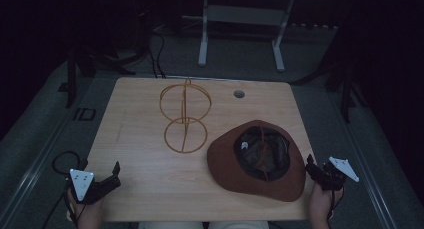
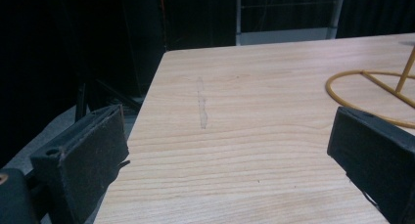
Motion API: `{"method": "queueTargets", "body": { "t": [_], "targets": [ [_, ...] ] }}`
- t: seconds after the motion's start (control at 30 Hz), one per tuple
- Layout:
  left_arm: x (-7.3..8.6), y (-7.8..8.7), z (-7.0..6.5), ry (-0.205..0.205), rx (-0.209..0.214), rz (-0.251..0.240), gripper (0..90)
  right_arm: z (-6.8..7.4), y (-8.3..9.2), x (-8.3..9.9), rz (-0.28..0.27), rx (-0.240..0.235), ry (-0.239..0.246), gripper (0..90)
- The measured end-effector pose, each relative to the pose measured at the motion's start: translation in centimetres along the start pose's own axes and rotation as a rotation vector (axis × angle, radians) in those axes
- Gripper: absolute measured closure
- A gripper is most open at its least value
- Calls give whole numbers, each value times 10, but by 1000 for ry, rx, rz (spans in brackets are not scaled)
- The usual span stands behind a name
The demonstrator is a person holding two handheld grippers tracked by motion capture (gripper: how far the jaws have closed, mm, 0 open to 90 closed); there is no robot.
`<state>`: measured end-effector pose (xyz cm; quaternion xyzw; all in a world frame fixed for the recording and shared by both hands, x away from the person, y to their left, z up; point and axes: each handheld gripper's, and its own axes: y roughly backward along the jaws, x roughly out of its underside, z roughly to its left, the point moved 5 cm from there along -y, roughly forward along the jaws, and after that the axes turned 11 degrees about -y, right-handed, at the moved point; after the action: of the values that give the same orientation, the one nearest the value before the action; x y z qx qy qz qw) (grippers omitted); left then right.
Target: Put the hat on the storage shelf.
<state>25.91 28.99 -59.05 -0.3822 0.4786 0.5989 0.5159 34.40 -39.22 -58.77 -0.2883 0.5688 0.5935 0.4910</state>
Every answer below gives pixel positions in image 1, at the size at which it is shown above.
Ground white metal stand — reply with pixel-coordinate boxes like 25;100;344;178
197;0;296;73

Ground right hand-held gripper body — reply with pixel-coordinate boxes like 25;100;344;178
314;156;361;193

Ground black looped cable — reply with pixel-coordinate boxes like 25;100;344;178
40;150;89;229

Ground person's left hand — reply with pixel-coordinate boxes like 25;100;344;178
66;188;105;229

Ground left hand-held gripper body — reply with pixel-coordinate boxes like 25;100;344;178
68;169;112;205

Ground person's right hand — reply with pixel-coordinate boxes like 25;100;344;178
307;183;345;229

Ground brown felt hat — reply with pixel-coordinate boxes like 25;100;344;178
206;119;307;203

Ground black floor cables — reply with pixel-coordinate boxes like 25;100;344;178
147;29;167;80

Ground gold wire hat stand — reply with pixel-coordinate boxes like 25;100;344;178
159;77;213;154

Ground black metal stand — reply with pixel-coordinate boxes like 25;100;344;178
58;43;150;109
293;38;368;124

